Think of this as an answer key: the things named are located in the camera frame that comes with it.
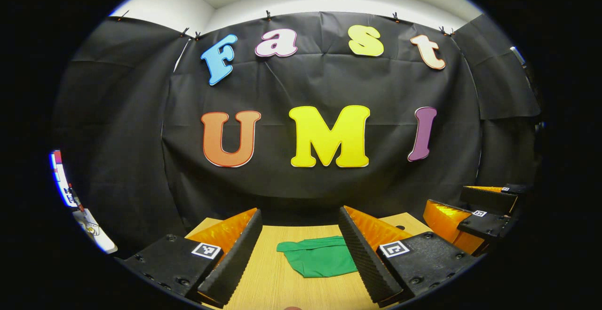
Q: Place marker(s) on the green T-shirt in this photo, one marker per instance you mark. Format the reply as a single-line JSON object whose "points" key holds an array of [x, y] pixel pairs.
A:
{"points": [[320, 258]]}

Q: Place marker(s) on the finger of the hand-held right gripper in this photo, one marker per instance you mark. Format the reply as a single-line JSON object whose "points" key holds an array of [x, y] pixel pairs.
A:
{"points": [[489, 199], [484, 225]]}

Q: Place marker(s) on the row of small cloth clips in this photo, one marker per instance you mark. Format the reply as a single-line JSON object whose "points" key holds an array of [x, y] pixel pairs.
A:
{"points": [[268, 16]]}

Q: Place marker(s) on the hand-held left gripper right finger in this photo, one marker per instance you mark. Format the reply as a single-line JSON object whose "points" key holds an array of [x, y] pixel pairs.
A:
{"points": [[362, 258]]}

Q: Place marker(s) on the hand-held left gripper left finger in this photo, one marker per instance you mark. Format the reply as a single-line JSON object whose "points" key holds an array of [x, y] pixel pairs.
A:
{"points": [[235, 258]]}

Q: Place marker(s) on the white and red equipment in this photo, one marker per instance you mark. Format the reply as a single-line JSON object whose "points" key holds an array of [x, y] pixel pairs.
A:
{"points": [[96, 234]]}

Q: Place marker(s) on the bright white screen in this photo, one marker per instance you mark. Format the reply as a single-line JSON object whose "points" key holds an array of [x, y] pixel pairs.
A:
{"points": [[59, 178]]}

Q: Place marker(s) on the black backdrop cloth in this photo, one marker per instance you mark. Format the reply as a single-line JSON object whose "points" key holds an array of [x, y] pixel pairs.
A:
{"points": [[305, 84]]}

